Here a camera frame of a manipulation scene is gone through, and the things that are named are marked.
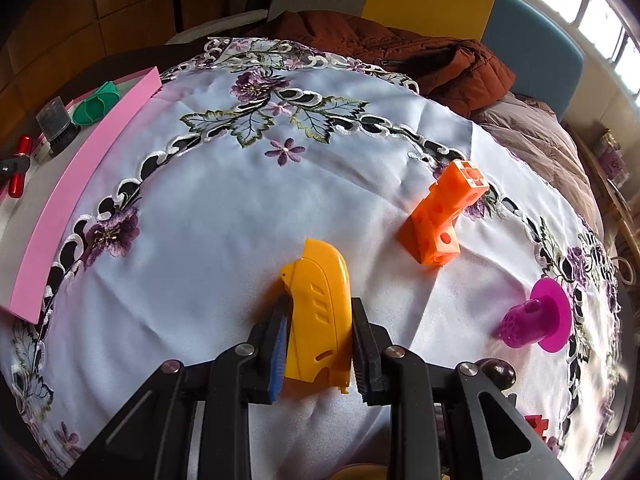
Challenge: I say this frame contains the magenta flanged plastic toy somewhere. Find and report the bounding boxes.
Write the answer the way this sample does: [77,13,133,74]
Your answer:
[497,278,573,353]

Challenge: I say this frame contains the beige pink duvet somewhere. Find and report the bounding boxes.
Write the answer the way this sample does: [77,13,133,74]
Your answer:
[471,92,604,237]

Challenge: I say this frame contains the white embroidered floral tablecloth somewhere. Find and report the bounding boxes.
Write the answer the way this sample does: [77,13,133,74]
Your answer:
[1,39,620,479]

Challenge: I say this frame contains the red plastic cylinder toy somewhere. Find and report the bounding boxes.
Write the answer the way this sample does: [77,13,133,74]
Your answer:
[8,136,34,198]

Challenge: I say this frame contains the red K puzzle piece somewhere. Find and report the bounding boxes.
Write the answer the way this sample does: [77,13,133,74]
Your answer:
[524,414,549,442]

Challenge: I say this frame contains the dark brown wooden brush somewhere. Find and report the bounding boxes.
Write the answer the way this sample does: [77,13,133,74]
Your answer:
[475,358,516,391]

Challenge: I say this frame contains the wooden side table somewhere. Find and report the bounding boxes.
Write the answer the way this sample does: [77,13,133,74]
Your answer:
[562,122,639,286]

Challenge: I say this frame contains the rust brown quilted jacket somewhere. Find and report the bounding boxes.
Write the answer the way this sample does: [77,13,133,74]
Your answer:
[264,11,515,117]

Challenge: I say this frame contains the green plastic funnel toy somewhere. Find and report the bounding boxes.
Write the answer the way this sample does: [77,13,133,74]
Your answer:
[72,81,122,127]

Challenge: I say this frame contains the orange linked cube blocks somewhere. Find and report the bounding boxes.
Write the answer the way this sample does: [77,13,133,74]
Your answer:
[396,159,489,266]

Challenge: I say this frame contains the pink shallow cardboard box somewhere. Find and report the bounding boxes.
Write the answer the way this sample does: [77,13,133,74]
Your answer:
[1,67,162,324]

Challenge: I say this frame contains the purple gift box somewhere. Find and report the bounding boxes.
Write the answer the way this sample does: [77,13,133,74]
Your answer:
[593,129,630,188]

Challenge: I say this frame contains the window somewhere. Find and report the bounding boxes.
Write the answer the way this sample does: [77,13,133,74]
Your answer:
[540,0,639,106]

